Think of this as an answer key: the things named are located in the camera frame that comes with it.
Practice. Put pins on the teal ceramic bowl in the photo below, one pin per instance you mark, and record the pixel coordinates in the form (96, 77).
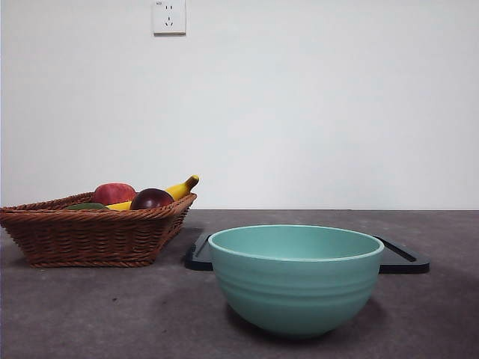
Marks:
(295, 291)

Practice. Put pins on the green avocado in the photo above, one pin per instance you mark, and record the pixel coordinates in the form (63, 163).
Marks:
(88, 206)

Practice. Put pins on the yellow banana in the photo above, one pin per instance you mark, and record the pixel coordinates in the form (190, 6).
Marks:
(181, 188)

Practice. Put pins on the dark purple plum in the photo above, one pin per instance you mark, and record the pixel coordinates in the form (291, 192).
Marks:
(151, 200)

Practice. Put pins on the red apple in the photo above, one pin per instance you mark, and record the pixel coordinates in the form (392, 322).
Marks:
(112, 192)

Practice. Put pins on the brown wicker basket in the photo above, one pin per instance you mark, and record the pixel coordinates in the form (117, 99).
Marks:
(86, 239)

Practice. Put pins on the black rectangular tray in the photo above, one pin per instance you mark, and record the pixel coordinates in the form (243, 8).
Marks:
(404, 261)

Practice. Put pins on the white wall socket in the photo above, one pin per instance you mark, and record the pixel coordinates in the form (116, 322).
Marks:
(169, 18)

